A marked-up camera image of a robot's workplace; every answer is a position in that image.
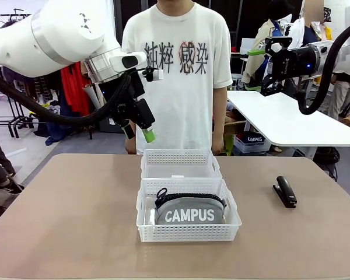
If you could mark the white paper roll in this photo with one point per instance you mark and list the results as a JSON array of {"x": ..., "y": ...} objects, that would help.
[{"x": 94, "y": 97}]

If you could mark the green box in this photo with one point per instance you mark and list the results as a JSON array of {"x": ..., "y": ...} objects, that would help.
[{"x": 229, "y": 146}]

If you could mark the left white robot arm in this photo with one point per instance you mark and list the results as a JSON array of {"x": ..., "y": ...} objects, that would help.
[{"x": 46, "y": 32}]

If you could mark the gray storage box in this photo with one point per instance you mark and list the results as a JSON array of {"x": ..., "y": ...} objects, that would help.
[{"x": 106, "y": 125}]

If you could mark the white perforated plastic basket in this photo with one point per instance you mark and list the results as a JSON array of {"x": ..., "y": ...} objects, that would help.
[
  {"x": 181, "y": 163},
  {"x": 189, "y": 233}
]

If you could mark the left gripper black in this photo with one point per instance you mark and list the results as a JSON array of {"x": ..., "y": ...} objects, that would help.
[{"x": 125, "y": 108}]

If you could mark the red hanging garment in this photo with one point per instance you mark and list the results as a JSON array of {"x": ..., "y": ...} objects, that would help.
[{"x": 74, "y": 90}]

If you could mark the gray CAMPUS zipper pouch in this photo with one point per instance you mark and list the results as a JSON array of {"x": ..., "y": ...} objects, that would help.
[{"x": 189, "y": 214}]

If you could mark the mannequin with beige coat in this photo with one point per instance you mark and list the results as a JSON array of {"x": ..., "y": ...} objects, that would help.
[{"x": 264, "y": 38}]

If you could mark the white basket with CAMPUS pouches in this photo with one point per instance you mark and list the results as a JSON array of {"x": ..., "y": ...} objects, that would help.
[{"x": 252, "y": 143}]

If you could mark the white side table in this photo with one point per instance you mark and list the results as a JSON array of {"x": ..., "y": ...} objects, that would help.
[{"x": 294, "y": 122}]

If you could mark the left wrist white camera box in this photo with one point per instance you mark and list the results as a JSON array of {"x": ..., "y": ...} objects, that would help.
[{"x": 156, "y": 73}]

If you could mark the person's left hand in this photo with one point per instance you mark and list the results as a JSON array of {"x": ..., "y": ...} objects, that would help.
[{"x": 217, "y": 144}]

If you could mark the black bag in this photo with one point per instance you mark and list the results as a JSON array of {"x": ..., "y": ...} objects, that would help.
[{"x": 328, "y": 161}]

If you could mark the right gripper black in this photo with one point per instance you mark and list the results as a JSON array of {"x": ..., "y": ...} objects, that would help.
[{"x": 294, "y": 62}]

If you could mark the black stapler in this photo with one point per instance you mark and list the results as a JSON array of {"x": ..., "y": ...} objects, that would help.
[{"x": 286, "y": 192}]

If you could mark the yellow crumpled cloth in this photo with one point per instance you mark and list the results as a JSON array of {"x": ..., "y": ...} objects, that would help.
[{"x": 41, "y": 108}]

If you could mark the person's right hand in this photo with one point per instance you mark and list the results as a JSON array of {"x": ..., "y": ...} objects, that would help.
[{"x": 131, "y": 148}]

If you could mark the bystander with blurred face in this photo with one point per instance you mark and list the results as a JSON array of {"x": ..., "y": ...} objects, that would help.
[{"x": 347, "y": 87}]

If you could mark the person torso white printed t-shirt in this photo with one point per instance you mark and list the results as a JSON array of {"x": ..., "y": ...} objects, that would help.
[{"x": 181, "y": 111}]

